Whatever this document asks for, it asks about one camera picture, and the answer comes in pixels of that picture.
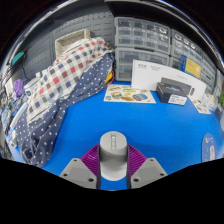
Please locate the round blue printed mouse pad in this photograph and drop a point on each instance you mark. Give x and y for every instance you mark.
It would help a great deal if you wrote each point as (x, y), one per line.
(209, 148)

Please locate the dark wall shelf unit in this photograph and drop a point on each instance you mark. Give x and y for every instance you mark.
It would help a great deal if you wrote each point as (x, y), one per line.
(150, 8)

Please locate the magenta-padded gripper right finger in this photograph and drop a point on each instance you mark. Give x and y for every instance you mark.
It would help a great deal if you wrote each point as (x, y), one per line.
(148, 171)

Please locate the navy polka dot cloth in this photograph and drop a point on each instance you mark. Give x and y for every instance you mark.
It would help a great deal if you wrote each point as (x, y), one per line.
(43, 136)

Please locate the grey computer mouse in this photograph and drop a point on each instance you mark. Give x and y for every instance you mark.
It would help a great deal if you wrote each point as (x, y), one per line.
(113, 156)

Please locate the small white device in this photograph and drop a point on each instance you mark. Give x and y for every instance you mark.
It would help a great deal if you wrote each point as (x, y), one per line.
(32, 87)

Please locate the yellow and blue box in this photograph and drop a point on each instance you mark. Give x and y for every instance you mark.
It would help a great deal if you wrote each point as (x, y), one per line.
(192, 67)

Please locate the purple object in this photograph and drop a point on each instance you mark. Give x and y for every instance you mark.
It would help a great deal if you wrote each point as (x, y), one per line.
(19, 88)

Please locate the white plastic container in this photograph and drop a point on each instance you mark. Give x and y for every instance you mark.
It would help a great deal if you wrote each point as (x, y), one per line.
(210, 101)

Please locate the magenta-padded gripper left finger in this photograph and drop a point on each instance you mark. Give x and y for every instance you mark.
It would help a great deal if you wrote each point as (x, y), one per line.
(78, 171)

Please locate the small dark box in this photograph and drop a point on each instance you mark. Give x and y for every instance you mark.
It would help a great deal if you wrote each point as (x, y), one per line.
(170, 93)

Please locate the teal holder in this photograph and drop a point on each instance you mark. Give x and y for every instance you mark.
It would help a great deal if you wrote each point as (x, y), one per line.
(17, 58)

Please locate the long white keyboard box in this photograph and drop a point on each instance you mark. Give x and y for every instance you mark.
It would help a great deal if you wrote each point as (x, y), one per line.
(146, 75)

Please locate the white woven basket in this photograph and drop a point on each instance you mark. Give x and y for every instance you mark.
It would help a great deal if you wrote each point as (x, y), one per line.
(71, 40)

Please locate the colourful printed sheet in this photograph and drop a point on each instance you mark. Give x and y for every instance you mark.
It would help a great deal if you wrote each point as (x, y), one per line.
(201, 106)
(128, 94)

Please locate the red blue checkered cloth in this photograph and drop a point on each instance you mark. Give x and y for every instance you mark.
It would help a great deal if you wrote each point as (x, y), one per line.
(66, 73)

